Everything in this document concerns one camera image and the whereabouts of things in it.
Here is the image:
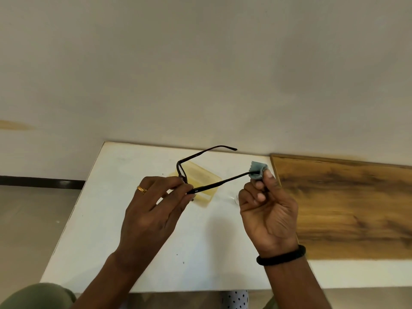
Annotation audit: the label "person's left hand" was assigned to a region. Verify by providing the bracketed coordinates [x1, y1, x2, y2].
[114, 176, 196, 271]

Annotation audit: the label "person's left forearm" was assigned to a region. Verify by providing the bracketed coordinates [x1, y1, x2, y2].
[72, 252, 161, 309]

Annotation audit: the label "black framed eyeglasses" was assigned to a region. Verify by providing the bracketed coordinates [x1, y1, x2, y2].
[176, 145, 263, 195]

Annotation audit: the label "grey-green cleaning cloth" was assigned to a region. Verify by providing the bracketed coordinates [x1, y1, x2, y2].
[248, 161, 268, 181]

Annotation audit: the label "person's right hand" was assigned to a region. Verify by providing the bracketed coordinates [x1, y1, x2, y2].
[238, 169, 300, 258]

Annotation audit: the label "brown wooden board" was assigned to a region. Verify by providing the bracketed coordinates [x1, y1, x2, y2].
[270, 153, 412, 261]

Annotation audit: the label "white polka dot slipper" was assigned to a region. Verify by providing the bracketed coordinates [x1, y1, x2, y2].
[222, 290, 250, 309]

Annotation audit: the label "black wristband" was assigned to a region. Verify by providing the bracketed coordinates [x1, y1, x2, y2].
[256, 245, 307, 267]

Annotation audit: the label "person's right forearm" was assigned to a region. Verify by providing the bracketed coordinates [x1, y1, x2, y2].
[262, 254, 332, 309]

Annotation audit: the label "yellow translucent glasses case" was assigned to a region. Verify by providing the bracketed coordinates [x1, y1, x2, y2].
[169, 161, 223, 209]

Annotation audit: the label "person's left leg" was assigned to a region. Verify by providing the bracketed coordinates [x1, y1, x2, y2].
[0, 283, 77, 309]

